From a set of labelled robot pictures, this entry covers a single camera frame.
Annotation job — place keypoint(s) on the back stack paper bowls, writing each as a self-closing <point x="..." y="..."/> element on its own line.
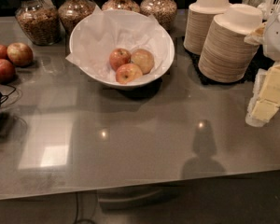
<point x="200" y="16"/>

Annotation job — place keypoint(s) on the red apple front left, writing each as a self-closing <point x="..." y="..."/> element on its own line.
<point x="7" y="71"/>

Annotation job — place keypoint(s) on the yellowish-red apple on table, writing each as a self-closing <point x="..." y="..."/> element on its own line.
<point x="20" y="54"/>

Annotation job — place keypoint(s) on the left glass cereal jar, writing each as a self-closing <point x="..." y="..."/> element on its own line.
<point x="39" y="20"/>

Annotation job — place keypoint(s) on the back right yellowish apple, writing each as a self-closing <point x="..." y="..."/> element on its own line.
<point x="144" y="59"/>

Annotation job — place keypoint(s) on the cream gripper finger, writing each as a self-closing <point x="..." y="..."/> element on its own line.
<point x="270" y="90"/>
<point x="259" y="112"/>

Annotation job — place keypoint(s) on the glass cereal jar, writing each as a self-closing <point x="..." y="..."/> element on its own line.
<point x="39" y="20"/>
<point x="164" y="11"/>
<point x="121" y="4"/>
<point x="71" y="12"/>

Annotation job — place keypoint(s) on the white paper bowl liner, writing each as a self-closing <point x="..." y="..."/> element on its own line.
<point x="102" y="34"/>

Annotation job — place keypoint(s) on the white ceramic bowl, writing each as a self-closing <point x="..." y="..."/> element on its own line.
<point x="93" y="69"/>

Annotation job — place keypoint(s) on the front red-yellow apple in bowl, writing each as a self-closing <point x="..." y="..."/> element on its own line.
<point x="127" y="73"/>

